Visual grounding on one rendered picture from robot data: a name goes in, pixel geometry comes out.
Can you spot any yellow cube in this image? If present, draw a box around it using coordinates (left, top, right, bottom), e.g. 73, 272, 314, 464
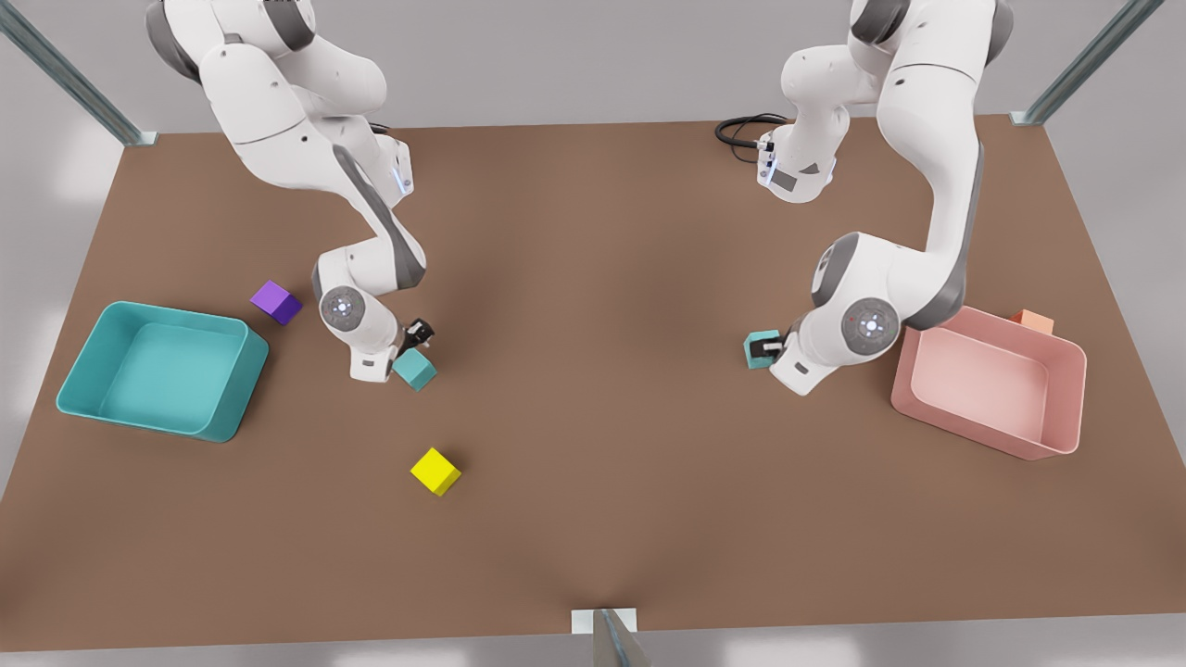
410, 447, 462, 497

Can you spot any purple cube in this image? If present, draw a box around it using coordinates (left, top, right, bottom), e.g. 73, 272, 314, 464
250, 281, 304, 327

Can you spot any pink plastic bin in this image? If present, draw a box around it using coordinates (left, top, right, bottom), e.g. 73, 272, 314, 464
890, 306, 1088, 461

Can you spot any teal plastic bin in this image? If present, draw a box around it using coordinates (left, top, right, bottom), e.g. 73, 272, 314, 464
56, 301, 271, 444

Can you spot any black cable loop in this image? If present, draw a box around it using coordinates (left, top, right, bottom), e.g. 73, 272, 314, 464
714, 114, 793, 167

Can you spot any silver frame post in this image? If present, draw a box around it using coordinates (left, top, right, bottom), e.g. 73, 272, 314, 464
571, 608, 653, 667
0, 0, 159, 148
1010, 0, 1167, 127

